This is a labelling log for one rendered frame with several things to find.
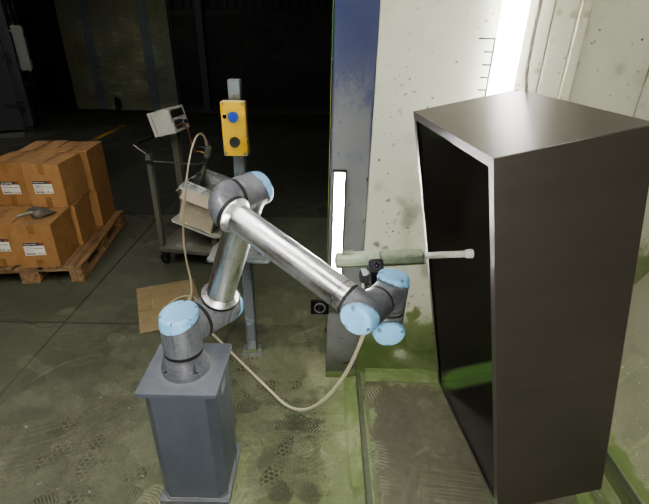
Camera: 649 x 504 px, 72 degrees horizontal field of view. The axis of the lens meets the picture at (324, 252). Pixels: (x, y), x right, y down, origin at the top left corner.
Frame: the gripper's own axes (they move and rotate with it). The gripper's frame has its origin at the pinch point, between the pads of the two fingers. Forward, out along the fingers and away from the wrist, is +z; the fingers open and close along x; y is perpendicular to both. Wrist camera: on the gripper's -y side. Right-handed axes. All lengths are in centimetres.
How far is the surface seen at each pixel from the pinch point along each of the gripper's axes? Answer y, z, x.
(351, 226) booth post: 16, 65, 1
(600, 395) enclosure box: 19, -48, 58
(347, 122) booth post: -35, 67, 0
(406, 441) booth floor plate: 110, 11, 21
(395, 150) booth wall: -21, 65, 22
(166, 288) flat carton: 109, 167, -135
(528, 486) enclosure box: 56, -50, 44
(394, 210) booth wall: 8, 64, 22
